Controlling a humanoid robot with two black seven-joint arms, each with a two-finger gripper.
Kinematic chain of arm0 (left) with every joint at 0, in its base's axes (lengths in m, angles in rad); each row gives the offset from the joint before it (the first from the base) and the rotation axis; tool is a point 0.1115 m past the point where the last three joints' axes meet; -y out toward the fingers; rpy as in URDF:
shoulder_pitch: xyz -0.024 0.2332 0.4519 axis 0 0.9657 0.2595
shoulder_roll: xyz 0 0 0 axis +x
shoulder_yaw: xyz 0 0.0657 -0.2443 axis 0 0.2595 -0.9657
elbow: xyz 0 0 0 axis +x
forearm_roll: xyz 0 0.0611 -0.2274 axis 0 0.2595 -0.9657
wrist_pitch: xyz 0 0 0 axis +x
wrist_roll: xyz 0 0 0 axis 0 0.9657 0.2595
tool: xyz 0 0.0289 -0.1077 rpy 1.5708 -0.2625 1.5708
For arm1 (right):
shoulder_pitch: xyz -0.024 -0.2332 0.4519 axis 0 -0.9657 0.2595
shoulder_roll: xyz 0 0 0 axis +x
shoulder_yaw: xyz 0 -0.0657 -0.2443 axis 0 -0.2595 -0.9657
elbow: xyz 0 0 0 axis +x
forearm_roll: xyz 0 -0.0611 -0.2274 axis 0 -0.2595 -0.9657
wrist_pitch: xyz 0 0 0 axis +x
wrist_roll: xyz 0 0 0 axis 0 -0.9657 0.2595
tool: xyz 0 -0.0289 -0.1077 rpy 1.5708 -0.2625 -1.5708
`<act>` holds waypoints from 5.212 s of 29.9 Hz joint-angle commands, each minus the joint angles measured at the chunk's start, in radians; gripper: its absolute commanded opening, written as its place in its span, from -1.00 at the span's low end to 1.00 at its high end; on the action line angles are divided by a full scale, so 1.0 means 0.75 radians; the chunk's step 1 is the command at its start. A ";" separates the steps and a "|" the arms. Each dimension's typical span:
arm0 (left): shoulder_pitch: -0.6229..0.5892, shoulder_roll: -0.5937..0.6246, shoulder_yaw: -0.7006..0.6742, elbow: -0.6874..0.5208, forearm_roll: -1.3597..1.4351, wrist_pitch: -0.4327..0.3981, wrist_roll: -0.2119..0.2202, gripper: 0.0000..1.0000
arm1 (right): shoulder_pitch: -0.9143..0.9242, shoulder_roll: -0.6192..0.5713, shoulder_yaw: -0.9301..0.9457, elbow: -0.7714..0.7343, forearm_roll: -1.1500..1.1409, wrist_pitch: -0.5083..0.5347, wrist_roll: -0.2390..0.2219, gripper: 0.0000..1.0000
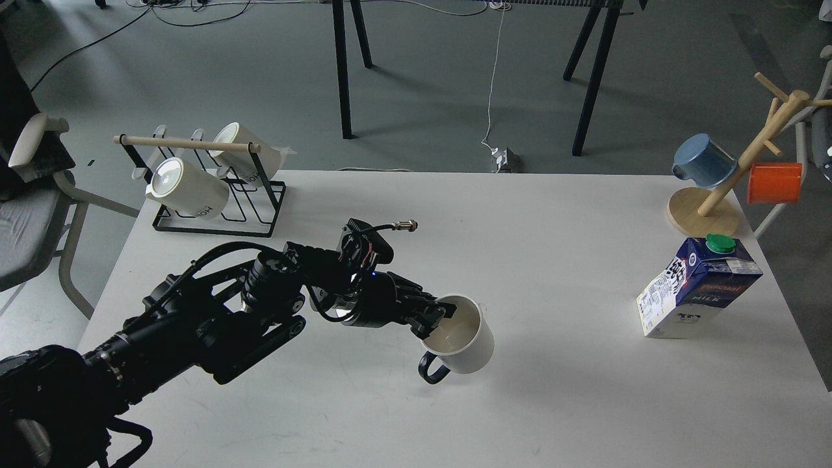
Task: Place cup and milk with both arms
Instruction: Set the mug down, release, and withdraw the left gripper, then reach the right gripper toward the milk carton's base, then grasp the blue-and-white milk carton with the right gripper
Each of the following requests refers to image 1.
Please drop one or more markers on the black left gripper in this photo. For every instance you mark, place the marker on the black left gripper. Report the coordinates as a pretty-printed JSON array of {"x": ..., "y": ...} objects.
[{"x": 380, "y": 299}]

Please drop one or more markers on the white mug black handle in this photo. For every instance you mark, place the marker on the white mug black handle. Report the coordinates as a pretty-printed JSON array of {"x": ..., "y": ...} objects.
[{"x": 462, "y": 344}]

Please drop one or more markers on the blue white milk carton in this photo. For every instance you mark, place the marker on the blue white milk carton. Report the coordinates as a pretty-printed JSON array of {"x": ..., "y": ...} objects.
[{"x": 706, "y": 275}]

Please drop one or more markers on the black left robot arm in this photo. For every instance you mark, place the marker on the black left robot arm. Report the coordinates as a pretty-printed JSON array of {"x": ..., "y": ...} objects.
[{"x": 230, "y": 309}]

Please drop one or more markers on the white power adapter on floor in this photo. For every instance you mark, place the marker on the white power adapter on floor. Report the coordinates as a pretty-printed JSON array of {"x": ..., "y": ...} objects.
[{"x": 504, "y": 160}]

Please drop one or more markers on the white mug rear on rack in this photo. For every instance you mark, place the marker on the white mug rear on rack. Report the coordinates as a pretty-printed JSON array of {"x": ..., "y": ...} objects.
[{"x": 242, "y": 162}]

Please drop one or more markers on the white mug on rack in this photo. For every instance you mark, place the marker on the white mug on rack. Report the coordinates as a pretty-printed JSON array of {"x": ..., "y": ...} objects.
[
  {"x": 185, "y": 188},
  {"x": 242, "y": 162}
]

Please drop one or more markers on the white mug front on rack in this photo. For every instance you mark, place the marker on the white mug front on rack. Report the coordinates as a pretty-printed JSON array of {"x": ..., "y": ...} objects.
[{"x": 185, "y": 188}]

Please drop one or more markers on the wooden mug tree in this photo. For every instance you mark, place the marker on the wooden mug tree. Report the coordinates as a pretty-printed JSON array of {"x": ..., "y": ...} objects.
[{"x": 699, "y": 211}]

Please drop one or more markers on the blue mug on tree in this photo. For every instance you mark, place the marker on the blue mug on tree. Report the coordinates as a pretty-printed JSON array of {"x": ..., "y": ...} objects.
[{"x": 703, "y": 161}]

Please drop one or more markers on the black table legs right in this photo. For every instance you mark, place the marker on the black table legs right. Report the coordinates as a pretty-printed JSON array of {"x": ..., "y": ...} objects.
[{"x": 613, "y": 12}]

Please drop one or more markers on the orange mug on tree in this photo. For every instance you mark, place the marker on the orange mug on tree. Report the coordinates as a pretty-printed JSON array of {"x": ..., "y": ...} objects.
[{"x": 774, "y": 183}]

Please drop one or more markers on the grey office chair left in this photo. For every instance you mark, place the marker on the grey office chair left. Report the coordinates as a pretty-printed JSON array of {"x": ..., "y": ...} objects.
[{"x": 44, "y": 222}]

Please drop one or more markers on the black wire mug rack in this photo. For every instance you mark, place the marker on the black wire mug rack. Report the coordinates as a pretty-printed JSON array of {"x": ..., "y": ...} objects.
[{"x": 250, "y": 211}]

